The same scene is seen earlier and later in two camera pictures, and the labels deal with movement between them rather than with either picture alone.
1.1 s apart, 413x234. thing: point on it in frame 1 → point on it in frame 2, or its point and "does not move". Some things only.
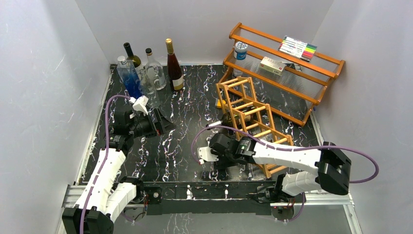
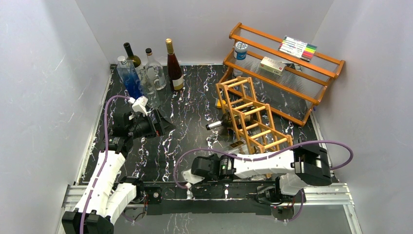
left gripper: (163, 126) does not move
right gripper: (222, 164) → (213, 156)
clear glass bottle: (154, 69) does not move
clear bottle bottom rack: (148, 89) does not move
